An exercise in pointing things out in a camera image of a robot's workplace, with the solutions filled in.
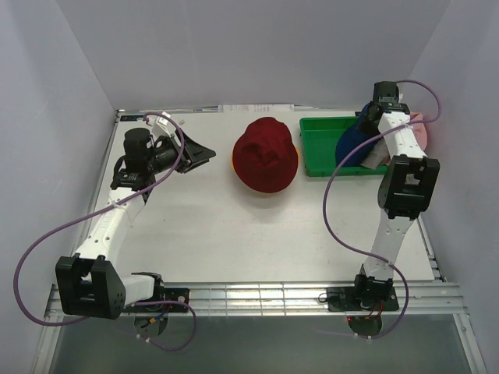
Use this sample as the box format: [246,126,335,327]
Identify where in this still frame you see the pink bucket hat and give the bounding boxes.
[384,111,430,167]

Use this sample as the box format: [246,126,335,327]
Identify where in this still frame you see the yellow bucket hat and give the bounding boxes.
[231,146,299,194]

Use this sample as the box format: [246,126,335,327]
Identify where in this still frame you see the blue bucket hat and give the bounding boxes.
[335,122,380,168]

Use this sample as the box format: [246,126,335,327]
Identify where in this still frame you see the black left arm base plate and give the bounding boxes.
[123,286,190,315]

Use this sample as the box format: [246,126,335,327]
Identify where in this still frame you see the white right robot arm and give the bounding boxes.
[352,81,440,309]

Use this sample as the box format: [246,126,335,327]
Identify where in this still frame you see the dark red bucket hat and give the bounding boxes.
[232,116,299,194]

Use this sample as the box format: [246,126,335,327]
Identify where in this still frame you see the grey bucket hat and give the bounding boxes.
[360,140,390,170]

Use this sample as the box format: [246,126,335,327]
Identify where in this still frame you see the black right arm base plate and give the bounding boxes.
[317,286,399,312]

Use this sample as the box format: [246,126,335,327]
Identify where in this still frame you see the green plastic tray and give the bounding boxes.
[299,116,391,178]

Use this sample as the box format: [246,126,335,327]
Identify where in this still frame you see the paper sheets at back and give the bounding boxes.
[218,104,295,113]

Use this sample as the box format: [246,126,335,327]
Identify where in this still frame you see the aluminium front rail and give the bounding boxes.
[167,281,469,317]

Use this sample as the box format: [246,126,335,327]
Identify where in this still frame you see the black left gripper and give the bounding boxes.
[146,128,215,175]

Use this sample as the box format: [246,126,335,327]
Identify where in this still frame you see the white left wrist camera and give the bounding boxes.
[146,111,175,138]

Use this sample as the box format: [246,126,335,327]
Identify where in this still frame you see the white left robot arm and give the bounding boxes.
[55,125,216,319]

